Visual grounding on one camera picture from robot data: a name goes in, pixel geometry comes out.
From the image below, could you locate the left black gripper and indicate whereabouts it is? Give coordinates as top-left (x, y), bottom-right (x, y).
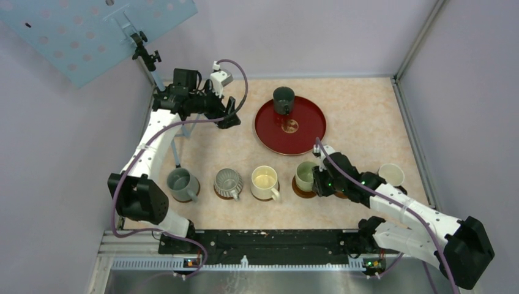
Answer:
top-left (189, 79), bottom-right (240, 128)

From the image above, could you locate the brown wooden coaster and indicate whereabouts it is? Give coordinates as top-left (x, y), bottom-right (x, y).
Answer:
top-left (334, 192), bottom-right (348, 199)
top-left (291, 176), bottom-right (316, 199)
top-left (253, 192), bottom-right (281, 202)
top-left (173, 179), bottom-right (201, 203)
top-left (214, 187), bottom-right (240, 201)

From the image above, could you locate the light green cup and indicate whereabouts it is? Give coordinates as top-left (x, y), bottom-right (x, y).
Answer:
top-left (295, 161), bottom-right (318, 192)

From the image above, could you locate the dark green cup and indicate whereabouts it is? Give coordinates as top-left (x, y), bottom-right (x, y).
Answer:
top-left (272, 86), bottom-right (295, 115)

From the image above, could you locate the black cup white inside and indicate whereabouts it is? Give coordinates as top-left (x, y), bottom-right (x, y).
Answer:
top-left (377, 164), bottom-right (408, 195)

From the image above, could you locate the cream yellow mug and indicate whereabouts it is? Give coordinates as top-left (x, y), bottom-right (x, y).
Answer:
top-left (250, 165), bottom-right (280, 196)

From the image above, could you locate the striped white grey cup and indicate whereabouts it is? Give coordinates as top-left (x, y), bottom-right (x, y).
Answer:
top-left (214, 168), bottom-right (244, 198)

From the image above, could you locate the grey blue mug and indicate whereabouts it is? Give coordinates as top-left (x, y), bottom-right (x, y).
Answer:
top-left (166, 168), bottom-right (200, 203)

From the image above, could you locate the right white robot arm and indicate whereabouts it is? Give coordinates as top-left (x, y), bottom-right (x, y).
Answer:
top-left (313, 145), bottom-right (495, 290)

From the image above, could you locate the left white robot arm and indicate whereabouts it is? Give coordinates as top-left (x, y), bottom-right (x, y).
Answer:
top-left (108, 61), bottom-right (246, 253)

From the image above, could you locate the red round tray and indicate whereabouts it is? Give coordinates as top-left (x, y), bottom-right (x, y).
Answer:
top-left (253, 96), bottom-right (327, 156)

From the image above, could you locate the light blue tripod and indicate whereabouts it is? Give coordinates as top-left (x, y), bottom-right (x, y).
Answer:
top-left (130, 31), bottom-right (195, 168)

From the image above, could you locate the blue perforated board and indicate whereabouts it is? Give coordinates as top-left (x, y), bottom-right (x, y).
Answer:
top-left (1, 0), bottom-right (198, 87)

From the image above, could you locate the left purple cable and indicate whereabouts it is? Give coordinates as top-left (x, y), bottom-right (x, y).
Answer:
top-left (111, 59), bottom-right (249, 281)

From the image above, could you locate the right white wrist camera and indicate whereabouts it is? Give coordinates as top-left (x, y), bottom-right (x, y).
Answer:
top-left (312, 144), bottom-right (336, 172)

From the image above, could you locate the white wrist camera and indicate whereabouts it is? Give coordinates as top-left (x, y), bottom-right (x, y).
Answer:
top-left (312, 144), bottom-right (336, 172)
top-left (209, 61), bottom-right (233, 98)

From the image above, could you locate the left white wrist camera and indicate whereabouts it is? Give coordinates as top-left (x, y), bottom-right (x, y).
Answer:
top-left (209, 61), bottom-right (233, 98)

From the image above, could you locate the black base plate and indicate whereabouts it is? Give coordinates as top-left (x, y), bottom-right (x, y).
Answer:
top-left (158, 229), bottom-right (381, 265)

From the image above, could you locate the aluminium frame rail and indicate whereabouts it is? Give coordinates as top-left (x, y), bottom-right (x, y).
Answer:
top-left (87, 231), bottom-right (481, 294)

